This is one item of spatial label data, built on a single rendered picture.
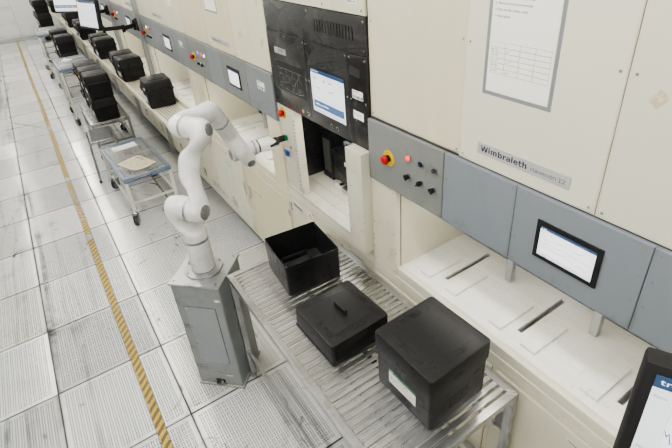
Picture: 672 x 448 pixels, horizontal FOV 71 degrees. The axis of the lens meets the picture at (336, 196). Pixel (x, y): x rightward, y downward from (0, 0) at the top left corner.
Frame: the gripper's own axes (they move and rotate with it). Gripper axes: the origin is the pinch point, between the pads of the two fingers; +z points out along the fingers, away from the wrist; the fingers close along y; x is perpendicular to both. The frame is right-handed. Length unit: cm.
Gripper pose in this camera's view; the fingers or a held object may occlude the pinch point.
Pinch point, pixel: (281, 138)
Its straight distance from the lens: 277.2
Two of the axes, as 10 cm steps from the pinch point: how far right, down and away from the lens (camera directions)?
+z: 8.3, -3.3, 4.5
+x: -0.7, -8.6, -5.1
